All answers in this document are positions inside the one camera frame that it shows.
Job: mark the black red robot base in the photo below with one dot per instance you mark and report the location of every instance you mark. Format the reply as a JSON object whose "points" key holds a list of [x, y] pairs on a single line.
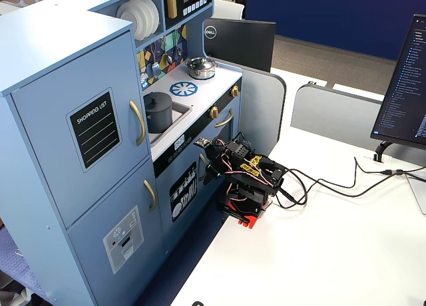
{"points": [[249, 216]]}

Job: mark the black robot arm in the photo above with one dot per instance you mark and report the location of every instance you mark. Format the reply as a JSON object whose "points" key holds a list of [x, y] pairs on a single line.
{"points": [[253, 179]]}

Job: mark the silver stand plate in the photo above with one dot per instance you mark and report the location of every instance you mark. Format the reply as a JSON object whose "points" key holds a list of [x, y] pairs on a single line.
{"points": [[419, 196]]}

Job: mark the metal skimmer spoon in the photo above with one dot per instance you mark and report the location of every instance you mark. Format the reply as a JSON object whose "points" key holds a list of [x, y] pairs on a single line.
{"points": [[143, 78]]}

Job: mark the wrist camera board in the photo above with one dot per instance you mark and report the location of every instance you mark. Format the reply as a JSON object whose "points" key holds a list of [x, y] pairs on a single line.
{"points": [[203, 142]]}

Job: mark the dark microwave door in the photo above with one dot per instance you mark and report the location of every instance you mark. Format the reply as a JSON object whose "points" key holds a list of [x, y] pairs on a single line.
{"points": [[171, 22]]}

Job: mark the gold stove knob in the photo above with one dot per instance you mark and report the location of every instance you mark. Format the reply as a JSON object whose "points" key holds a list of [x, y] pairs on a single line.
{"points": [[214, 112], [235, 91]]}

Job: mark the blue fridge door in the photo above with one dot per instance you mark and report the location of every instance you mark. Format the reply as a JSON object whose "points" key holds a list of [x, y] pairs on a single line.
{"points": [[40, 126]]}

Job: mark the white toy plate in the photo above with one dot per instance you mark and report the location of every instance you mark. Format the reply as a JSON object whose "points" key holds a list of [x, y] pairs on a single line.
{"points": [[133, 20], [157, 13], [150, 16]]}

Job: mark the blue office partition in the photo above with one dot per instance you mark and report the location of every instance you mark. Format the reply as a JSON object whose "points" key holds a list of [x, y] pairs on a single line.
{"points": [[333, 16]]}

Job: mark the blue wooden toy kitchen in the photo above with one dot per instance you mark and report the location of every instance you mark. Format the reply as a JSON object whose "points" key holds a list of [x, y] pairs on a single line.
{"points": [[50, 36]]}

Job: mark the metal ladle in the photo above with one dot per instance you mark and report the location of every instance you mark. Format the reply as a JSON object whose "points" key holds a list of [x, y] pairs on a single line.
{"points": [[169, 59]]}

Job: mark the blue dishwasher door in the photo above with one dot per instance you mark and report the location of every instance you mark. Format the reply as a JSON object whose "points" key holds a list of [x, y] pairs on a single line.
{"points": [[183, 227]]}

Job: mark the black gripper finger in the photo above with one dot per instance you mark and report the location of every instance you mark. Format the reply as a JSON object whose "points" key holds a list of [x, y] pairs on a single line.
{"points": [[211, 174]]}

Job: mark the black Dell monitor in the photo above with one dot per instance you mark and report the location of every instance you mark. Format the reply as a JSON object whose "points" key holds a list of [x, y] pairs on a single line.
{"points": [[239, 43]]}

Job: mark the blue oven door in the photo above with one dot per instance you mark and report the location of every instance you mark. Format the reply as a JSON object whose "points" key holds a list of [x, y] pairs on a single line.
{"points": [[236, 113]]}

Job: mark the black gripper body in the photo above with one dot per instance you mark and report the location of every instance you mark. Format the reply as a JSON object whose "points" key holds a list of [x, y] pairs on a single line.
{"points": [[213, 167]]}

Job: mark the steel pot with lid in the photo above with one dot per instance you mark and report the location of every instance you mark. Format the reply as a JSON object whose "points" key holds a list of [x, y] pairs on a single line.
{"points": [[199, 71]]}

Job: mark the gray plastic pot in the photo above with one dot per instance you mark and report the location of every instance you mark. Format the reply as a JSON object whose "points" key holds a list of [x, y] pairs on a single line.
{"points": [[159, 121]]}

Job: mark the metal slotted spatula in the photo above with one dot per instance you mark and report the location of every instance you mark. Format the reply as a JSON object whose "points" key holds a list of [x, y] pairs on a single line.
{"points": [[155, 70]]}

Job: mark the black monitor mount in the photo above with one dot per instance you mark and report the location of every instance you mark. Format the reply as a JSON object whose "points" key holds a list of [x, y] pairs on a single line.
{"points": [[381, 149]]}

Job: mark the gray sink basin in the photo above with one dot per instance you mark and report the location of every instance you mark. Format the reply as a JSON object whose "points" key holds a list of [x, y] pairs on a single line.
{"points": [[181, 111]]}

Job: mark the monitor showing code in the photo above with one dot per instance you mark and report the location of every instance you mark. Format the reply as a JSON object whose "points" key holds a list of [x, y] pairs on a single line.
{"points": [[406, 86]]}

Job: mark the gray pot lid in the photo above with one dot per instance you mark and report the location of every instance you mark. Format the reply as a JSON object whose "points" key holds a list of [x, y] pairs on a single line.
{"points": [[163, 103]]}

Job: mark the blue freezer door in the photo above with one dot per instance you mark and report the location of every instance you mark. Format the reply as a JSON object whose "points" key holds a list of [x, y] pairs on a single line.
{"points": [[100, 226]]}

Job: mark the small metal spoon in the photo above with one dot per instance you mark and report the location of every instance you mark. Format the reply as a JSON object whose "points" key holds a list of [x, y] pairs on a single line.
{"points": [[178, 53]]}

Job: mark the gray desk divider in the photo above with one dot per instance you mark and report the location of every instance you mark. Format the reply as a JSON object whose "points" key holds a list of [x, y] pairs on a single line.
{"points": [[263, 103], [326, 113]]}

